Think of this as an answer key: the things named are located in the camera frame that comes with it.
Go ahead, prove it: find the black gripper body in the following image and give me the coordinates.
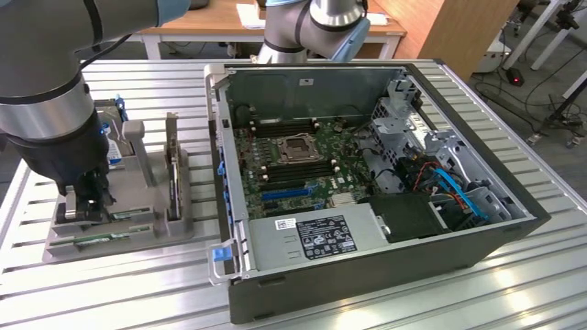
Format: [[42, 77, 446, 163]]
[[7, 109, 114, 194]]

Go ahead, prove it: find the green RAM stick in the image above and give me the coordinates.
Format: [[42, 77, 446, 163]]
[[110, 207, 154, 221], [49, 225, 154, 248]]

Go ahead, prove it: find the grey parts rack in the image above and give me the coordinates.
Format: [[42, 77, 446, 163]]
[[42, 119, 197, 264]]

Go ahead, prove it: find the graphics card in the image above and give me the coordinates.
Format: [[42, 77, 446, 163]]
[[163, 111, 186, 221]]

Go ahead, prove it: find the blue expansion slot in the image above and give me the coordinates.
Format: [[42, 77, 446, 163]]
[[261, 187, 310, 203]]

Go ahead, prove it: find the grey power supply unit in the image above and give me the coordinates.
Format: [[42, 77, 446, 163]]
[[238, 205, 393, 271]]

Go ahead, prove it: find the CPU socket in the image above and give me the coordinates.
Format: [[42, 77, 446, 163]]
[[271, 132, 322, 163]]

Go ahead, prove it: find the silver chipset heatsink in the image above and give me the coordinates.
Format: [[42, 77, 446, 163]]
[[330, 193, 358, 208]]

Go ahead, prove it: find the green motherboard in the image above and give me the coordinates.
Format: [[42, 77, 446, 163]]
[[233, 117, 383, 220]]

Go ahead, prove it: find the black open PC case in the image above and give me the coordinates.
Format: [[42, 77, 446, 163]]
[[205, 60, 553, 326]]

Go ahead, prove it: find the black fan shroud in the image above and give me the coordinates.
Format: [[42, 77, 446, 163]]
[[369, 193, 451, 243]]

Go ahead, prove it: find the metal disk bay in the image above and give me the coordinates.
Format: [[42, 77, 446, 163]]
[[369, 78, 462, 166]]

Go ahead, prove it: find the wooden cabinet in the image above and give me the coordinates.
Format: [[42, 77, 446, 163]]
[[370, 0, 522, 83]]

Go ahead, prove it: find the white box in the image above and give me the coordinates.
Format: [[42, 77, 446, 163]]
[[471, 26, 513, 74]]

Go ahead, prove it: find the black power brick red light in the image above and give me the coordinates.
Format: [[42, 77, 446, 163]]
[[503, 67, 527, 87]]

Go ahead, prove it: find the black wheeled stand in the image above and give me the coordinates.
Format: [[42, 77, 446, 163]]
[[526, 65, 587, 149]]

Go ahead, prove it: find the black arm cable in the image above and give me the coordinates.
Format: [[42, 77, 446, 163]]
[[73, 0, 137, 53]]

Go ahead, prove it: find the wooden desk white frame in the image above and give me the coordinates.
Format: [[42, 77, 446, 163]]
[[137, 0, 409, 61]]

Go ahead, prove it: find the red wire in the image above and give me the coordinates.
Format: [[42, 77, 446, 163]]
[[411, 160, 470, 208]]

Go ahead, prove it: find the blue flat wire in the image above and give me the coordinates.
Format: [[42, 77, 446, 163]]
[[433, 166, 474, 211]]

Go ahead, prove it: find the white table frame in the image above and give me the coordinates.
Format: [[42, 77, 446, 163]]
[[501, 0, 587, 70]]

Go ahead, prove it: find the black camera on stand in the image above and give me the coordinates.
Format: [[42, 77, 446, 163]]
[[554, 0, 583, 31]]

